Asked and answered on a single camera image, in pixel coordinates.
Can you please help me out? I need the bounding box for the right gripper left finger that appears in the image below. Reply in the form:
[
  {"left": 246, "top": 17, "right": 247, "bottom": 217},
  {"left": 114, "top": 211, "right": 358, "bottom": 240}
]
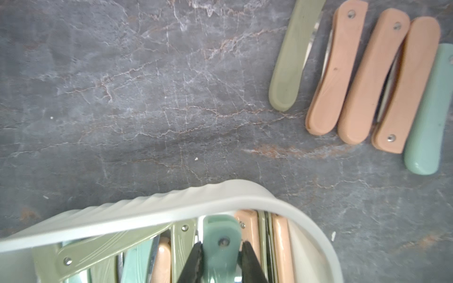
[{"left": 177, "top": 242, "right": 204, "bottom": 283}]

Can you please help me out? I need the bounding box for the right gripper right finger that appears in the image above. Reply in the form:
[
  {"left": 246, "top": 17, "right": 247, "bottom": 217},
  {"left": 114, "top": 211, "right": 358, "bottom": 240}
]
[{"left": 238, "top": 241, "right": 268, "bottom": 283}]

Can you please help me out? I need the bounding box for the teal knife second row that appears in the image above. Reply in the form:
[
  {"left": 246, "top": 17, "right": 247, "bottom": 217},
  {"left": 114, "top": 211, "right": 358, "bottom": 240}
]
[{"left": 202, "top": 215, "right": 241, "bottom": 283}]

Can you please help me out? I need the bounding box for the white plastic storage box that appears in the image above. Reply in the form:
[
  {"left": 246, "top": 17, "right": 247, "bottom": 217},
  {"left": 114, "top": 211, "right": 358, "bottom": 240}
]
[{"left": 1, "top": 179, "right": 343, "bottom": 283}]

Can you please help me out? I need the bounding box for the teal folding fruit knife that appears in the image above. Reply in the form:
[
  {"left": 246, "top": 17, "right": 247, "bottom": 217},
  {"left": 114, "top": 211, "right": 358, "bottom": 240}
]
[{"left": 403, "top": 43, "right": 453, "bottom": 175}]

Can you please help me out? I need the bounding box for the olive fruit knife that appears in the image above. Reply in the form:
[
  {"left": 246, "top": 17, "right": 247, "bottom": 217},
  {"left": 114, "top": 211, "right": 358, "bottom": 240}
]
[{"left": 268, "top": 0, "right": 325, "bottom": 112}]

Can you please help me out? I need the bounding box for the pink folding fruit knife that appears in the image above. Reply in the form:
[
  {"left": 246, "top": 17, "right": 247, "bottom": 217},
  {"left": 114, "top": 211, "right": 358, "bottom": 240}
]
[{"left": 305, "top": 1, "right": 368, "bottom": 136}]

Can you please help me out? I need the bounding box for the olive knife second row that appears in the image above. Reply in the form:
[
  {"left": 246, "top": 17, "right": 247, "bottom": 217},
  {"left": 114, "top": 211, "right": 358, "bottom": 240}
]
[{"left": 171, "top": 218, "right": 197, "bottom": 283}]

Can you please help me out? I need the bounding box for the pink knife second row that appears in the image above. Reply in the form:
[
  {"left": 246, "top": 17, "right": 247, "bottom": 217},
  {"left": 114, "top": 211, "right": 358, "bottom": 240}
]
[{"left": 234, "top": 209, "right": 261, "bottom": 263}]

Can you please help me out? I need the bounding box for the olive folding knife top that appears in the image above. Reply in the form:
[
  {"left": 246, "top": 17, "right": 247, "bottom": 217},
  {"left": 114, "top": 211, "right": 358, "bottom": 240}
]
[{"left": 32, "top": 224, "right": 171, "bottom": 283}]

